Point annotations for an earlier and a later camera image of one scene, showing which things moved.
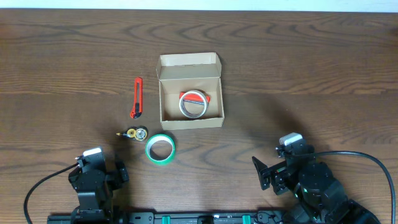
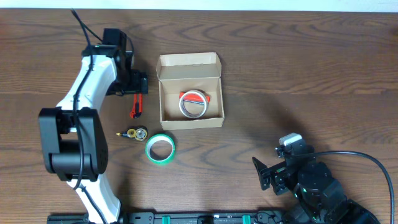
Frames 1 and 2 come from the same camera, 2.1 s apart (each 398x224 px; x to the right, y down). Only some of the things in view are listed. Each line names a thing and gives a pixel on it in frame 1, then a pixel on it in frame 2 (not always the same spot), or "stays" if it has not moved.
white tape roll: (181, 107) stays
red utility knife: (137, 107) stays
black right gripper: (267, 175) stays
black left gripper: (121, 173) -> (138, 84)
